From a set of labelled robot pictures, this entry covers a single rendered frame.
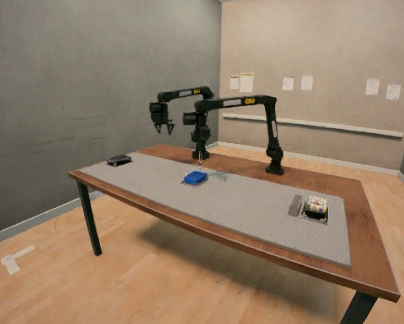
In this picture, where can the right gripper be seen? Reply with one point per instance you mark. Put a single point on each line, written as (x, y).
(164, 123)

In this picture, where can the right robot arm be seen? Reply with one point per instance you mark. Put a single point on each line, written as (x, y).
(156, 107)

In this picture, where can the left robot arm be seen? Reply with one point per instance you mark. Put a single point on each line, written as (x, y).
(273, 149)

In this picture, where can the blue grid rack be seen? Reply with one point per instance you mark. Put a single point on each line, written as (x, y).
(193, 178)

